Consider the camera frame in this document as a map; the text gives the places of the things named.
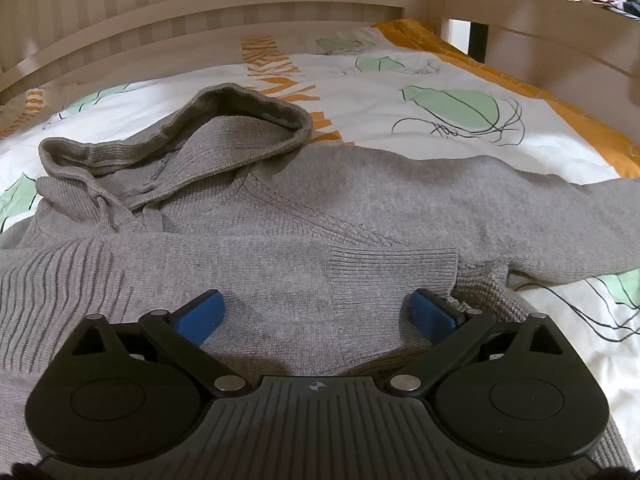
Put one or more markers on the leaf print bed sheet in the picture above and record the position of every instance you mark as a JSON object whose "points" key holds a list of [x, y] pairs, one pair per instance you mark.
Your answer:
{"points": [[380, 95]]}

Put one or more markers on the grey knit hooded sweater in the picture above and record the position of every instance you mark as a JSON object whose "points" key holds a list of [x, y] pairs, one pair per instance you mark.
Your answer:
{"points": [[310, 220]]}

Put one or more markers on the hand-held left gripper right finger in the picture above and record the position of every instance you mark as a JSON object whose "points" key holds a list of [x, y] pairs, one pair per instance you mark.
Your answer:
{"points": [[430, 312]]}

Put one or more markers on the beige wooden bed frame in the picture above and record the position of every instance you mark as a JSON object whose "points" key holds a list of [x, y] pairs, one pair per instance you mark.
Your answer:
{"points": [[210, 15]]}

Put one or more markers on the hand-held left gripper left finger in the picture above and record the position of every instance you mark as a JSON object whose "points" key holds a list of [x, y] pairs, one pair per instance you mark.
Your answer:
{"points": [[201, 314]]}

